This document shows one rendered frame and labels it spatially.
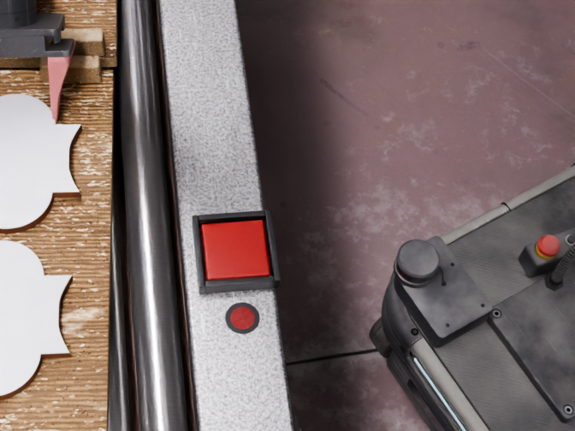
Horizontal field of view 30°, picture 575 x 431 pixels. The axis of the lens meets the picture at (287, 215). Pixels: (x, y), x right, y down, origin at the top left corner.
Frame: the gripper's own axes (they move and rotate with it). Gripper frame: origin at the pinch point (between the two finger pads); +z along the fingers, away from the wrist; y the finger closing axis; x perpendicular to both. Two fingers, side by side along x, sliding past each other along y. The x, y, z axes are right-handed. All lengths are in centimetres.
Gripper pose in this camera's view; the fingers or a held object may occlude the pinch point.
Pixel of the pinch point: (14, 114)
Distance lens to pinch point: 107.5
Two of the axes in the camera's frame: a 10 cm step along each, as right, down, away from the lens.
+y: 10.0, -0.3, 0.9
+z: -0.1, 9.1, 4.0
